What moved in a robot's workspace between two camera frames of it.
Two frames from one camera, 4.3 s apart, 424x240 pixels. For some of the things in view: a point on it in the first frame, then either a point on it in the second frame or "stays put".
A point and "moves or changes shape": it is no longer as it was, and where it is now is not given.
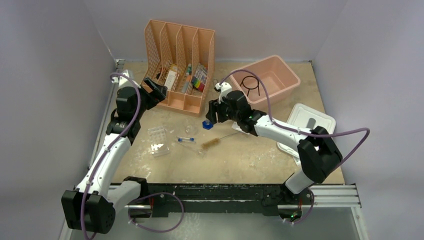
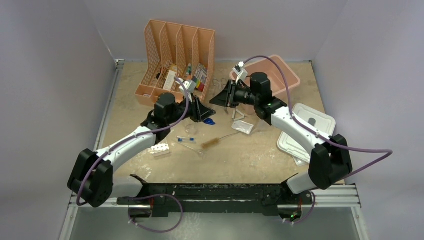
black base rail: [221, 199] stays put
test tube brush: [213, 141] stays put
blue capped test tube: [186, 139] stays put
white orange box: [170, 79] stays put
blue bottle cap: [207, 124] moves or changes shape
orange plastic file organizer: [181, 58] stays put
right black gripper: [215, 107] → [227, 97]
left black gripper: [157, 95] → [199, 112]
